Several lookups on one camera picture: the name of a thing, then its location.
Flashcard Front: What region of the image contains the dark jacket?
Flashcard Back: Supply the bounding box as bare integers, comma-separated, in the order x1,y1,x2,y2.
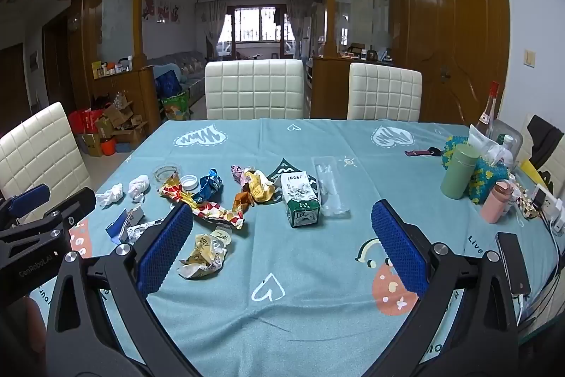
526,114,565,177

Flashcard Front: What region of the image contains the black smartphone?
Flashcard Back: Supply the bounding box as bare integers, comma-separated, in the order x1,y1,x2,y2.
495,231,532,296

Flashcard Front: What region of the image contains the white printed paper wrapper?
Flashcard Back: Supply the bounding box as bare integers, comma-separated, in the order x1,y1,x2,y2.
127,219,165,246

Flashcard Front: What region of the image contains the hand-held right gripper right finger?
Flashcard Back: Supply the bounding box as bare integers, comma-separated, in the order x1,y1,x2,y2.
371,199,519,377

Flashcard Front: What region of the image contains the red yellow checkered wrapper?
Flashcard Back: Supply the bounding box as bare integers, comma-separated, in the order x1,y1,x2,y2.
158,176,246,230

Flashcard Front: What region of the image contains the white plastic bag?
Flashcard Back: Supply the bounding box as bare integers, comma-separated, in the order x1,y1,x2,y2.
467,123,504,166

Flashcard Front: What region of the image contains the barred window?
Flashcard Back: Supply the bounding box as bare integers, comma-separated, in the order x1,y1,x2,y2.
231,5,286,44

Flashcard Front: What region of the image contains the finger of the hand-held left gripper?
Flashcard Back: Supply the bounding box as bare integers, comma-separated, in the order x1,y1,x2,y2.
0,185,52,228
0,187,97,258

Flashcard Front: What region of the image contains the white charging cable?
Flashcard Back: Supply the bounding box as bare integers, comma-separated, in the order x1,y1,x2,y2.
514,293,531,325

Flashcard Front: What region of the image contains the glass bottle red cap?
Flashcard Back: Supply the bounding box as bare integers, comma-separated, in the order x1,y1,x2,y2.
474,81,501,140

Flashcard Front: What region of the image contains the green thermos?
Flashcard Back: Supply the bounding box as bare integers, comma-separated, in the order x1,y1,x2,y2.
440,142,481,200

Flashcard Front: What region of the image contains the clear plastic tray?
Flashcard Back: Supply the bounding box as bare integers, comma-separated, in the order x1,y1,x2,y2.
311,155,352,217

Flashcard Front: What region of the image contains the white power strip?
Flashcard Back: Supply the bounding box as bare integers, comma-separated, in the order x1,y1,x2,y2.
536,184,565,235

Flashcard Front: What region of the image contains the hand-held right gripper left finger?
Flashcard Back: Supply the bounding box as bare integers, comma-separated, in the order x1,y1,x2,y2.
46,202,195,377

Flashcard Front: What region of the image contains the crumpled white tissue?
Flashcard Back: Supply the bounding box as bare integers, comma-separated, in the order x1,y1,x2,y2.
127,173,153,201
95,182,125,208

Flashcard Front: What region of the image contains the blue white paper carton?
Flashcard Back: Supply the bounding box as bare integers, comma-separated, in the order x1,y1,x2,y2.
105,204,147,243

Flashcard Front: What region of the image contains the colourful printed bag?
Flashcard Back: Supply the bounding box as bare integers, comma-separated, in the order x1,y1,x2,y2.
161,92,191,121

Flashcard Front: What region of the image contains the green white carton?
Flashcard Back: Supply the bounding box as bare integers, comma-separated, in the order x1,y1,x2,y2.
280,171,322,229

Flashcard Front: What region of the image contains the red paper bag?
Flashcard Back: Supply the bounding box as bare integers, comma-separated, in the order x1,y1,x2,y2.
68,108,100,135

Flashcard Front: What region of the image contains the gold white crumpled wrapper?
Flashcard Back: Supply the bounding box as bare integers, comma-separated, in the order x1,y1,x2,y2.
177,228,233,280

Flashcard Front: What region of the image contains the glossy wooden door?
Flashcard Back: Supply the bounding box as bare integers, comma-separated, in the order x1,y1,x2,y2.
403,0,513,126

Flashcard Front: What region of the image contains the small white bottle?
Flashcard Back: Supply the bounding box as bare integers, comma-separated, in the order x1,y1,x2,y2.
499,134,517,168

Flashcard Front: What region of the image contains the white quilted chair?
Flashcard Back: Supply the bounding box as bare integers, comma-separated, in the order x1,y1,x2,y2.
347,63,423,123
0,102,94,224
204,59,305,122

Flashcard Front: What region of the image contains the blue bag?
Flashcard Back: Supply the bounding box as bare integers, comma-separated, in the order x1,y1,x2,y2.
154,72,183,100

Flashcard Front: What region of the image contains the dark wooden door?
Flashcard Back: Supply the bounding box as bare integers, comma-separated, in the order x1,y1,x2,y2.
0,43,32,135

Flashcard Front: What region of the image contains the blue foil wrapper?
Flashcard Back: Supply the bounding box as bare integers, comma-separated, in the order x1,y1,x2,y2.
192,168,224,204

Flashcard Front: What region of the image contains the pile of cardboard boxes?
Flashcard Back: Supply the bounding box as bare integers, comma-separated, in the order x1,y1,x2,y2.
81,94,149,157

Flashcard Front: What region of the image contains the glass ashtray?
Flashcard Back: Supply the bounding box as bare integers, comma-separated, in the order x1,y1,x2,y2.
152,164,183,189

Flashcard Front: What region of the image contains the patterned curtain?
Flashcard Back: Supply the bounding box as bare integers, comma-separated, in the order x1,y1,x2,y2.
196,1,228,60
286,0,305,47

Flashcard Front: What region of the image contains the pink bottle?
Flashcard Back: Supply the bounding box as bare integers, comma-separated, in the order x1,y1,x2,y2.
480,180,515,224

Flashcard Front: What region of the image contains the grey sofa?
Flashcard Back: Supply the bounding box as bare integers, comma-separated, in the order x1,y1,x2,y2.
147,49,208,104

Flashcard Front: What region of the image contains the row of small boxes bottles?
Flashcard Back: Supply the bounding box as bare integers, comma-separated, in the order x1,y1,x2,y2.
91,56,133,76

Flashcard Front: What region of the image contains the orange crumpled wrapper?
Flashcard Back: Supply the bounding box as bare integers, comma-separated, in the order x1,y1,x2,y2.
232,191,255,212

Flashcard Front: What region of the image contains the pink crumpled wrapper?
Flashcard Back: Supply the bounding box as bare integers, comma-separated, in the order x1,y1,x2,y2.
230,164,252,185

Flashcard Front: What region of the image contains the yellow crumpled wrapper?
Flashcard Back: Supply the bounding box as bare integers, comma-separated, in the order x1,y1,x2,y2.
240,169,277,206

